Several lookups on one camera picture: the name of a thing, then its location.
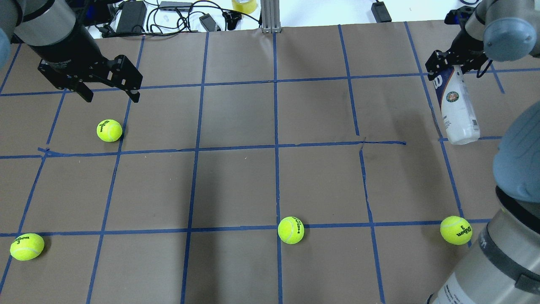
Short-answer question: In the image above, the tennis ball bottom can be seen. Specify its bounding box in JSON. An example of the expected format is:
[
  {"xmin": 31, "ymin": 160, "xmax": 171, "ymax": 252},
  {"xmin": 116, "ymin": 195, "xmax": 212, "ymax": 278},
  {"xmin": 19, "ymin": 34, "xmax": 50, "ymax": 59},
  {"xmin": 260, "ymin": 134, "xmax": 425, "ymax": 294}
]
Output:
[
  {"xmin": 440, "ymin": 216, "xmax": 473, "ymax": 246},
  {"xmin": 10, "ymin": 233, "xmax": 45, "ymax": 261}
]

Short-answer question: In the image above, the grey usb hub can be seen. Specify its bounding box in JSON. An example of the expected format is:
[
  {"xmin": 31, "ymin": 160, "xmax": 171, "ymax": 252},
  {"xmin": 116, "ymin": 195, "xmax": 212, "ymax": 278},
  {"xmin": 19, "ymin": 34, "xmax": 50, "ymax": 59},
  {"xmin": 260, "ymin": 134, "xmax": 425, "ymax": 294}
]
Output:
[{"xmin": 158, "ymin": 1, "xmax": 193, "ymax": 12}]

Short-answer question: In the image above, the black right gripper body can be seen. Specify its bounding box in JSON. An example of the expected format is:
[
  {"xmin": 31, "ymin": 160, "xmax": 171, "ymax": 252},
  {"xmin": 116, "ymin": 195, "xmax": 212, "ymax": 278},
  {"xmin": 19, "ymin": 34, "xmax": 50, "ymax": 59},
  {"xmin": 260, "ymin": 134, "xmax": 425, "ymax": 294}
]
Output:
[{"xmin": 425, "ymin": 36, "xmax": 490, "ymax": 78}]

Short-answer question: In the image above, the black power adapter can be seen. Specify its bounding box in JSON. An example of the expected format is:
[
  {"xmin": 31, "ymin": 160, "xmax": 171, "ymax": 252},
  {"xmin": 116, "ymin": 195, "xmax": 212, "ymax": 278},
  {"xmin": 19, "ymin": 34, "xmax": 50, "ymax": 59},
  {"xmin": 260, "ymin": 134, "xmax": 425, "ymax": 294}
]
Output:
[{"xmin": 116, "ymin": 0, "xmax": 147, "ymax": 33}]

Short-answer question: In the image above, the small black power brick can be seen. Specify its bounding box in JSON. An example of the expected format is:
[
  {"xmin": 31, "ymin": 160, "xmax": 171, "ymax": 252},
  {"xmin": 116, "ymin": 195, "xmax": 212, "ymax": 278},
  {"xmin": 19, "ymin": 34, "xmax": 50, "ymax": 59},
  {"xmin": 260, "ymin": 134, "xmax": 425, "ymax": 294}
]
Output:
[{"xmin": 371, "ymin": 0, "xmax": 393, "ymax": 23}]

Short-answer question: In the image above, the clear tennis ball can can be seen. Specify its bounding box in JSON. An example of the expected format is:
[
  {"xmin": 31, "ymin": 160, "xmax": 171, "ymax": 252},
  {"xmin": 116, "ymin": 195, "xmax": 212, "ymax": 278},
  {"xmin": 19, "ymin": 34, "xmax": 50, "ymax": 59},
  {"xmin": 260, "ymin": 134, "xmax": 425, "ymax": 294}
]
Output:
[{"xmin": 432, "ymin": 65, "xmax": 481, "ymax": 146}]

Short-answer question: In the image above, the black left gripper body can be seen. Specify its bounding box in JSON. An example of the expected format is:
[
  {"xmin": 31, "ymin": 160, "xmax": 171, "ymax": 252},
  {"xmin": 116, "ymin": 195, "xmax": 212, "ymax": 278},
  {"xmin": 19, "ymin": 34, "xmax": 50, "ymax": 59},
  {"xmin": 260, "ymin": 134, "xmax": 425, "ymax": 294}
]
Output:
[{"xmin": 15, "ymin": 0, "xmax": 142, "ymax": 92}]

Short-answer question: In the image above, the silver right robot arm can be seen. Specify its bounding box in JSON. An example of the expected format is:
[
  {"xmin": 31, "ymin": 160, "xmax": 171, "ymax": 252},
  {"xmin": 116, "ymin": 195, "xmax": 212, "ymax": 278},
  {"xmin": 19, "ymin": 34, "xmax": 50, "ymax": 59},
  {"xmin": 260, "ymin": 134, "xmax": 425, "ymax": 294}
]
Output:
[{"xmin": 425, "ymin": 0, "xmax": 539, "ymax": 304}]

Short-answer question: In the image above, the tennis ball centre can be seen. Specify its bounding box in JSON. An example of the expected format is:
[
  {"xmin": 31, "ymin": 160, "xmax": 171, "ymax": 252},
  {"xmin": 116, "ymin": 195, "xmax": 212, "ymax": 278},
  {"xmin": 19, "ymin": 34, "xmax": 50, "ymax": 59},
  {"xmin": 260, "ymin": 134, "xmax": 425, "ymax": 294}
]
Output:
[{"xmin": 278, "ymin": 216, "xmax": 305, "ymax": 244}]

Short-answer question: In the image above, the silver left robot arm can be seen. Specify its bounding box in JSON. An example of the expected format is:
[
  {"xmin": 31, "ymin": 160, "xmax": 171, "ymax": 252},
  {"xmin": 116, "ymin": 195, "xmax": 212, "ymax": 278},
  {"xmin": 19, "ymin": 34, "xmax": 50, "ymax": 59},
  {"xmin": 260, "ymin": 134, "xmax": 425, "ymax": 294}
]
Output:
[{"xmin": 0, "ymin": 0, "xmax": 143, "ymax": 103}]

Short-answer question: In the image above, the tennis ball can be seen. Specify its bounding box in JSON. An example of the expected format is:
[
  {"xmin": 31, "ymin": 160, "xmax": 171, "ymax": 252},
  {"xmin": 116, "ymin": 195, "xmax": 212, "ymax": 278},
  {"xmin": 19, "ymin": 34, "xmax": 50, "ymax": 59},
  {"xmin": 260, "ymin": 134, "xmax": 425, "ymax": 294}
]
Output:
[
  {"xmin": 96, "ymin": 119, "xmax": 123, "ymax": 142},
  {"xmin": 440, "ymin": 216, "xmax": 473, "ymax": 246},
  {"xmin": 278, "ymin": 216, "xmax": 305, "ymax": 244},
  {"xmin": 10, "ymin": 233, "xmax": 45, "ymax": 261}
]

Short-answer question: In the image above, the aluminium frame post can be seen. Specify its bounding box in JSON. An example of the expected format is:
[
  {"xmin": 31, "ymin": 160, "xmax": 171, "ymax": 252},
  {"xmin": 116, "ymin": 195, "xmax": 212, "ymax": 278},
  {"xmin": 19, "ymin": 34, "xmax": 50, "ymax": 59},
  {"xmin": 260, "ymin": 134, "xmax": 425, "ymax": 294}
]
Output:
[{"xmin": 260, "ymin": 0, "xmax": 282, "ymax": 33}]

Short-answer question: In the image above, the yellow tape roll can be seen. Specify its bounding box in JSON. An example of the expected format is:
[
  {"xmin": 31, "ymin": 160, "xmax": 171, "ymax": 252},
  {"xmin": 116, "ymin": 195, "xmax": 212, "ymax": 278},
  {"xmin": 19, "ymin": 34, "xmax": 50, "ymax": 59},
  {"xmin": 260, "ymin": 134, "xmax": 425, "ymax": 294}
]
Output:
[{"xmin": 231, "ymin": 0, "xmax": 258, "ymax": 15}]

